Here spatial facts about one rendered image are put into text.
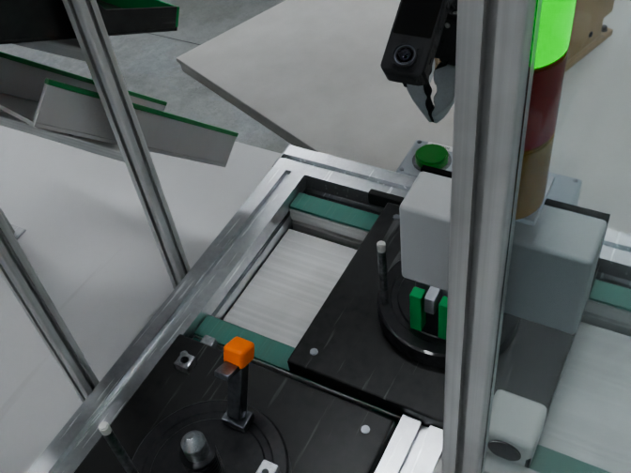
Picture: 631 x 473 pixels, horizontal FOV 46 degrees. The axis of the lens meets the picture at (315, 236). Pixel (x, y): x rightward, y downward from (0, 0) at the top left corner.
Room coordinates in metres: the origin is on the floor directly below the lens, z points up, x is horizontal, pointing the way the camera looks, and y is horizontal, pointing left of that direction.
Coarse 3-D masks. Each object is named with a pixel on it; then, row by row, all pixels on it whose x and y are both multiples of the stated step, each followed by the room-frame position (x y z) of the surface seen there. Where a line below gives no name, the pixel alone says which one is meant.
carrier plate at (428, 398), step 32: (384, 224) 0.58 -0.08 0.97; (352, 288) 0.49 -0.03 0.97; (320, 320) 0.46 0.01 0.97; (352, 320) 0.45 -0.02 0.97; (320, 352) 0.42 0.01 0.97; (352, 352) 0.41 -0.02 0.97; (384, 352) 0.41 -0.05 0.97; (352, 384) 0.38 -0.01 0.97; (384, 384) 0.37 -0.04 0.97; (416, 384) 0.37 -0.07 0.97; (416, 416) 0.34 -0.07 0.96
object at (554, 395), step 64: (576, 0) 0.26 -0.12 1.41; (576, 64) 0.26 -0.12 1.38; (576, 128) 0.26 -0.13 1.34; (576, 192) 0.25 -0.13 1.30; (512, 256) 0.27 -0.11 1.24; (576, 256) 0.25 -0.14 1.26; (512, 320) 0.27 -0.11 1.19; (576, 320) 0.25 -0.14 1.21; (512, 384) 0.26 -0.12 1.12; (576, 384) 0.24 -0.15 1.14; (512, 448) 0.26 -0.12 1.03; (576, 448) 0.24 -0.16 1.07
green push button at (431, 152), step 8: (432, 144) 0.70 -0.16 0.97; (416, 152) 0.69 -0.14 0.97; (424, 152) 0.69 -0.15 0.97; (432, 152) 0.68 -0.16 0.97; (440, 152) 0.68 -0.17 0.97; (416, 160) 0.68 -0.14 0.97; (424, 160) 0.67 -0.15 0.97; (432, 160) 0.67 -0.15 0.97; (440, 160) 0.67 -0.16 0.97; (440, 168) 0.66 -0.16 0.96
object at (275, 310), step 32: (320, 224) 0.63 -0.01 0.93; (352, 224) 0.61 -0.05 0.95; (288, 256) 0.60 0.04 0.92; (320, 256) 0.59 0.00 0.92; (352, 256) 0.59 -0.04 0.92; (256, 288) 0.56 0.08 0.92; (288, 288) 0.55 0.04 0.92; (320, 288) 0.54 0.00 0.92; (224, 320) 0.52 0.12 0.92; (256, 320) 0.51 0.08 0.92; (288, 320) 0.51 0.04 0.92; (256, 352) 0.45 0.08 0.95; (288, 352) 0.44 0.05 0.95; (320, 384) 0.40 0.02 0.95
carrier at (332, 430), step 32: (192, 352) 0.44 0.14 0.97; (160, 384) 0.41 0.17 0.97; (192, 384) 0.41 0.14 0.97; (224, 384) 0.40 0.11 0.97; (256, 384) 0.39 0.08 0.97; (288, 384) 0.39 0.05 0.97; (128, 416) 0.38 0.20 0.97; (160, 416) 0.38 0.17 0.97; (192, 416) 0.36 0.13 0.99; (224, 416) 0.35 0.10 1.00; (256, 416) 0.35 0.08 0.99; (288, 416) 0.35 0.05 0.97; (320, 416) 0.35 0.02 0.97; (352, 416) 0.34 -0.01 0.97; (96, 448) 0.35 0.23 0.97; (128, 448) 0.35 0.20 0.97; (160, 448) 0.33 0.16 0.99; (192, 448) 0.30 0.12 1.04; (224, 448) 0.32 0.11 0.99; (256, 448) 0.32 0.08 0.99; (288, 448) 0.32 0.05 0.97; (320, 448) 0.32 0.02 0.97; (352, 448) 0.31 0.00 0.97; (384, 448) 0.31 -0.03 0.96
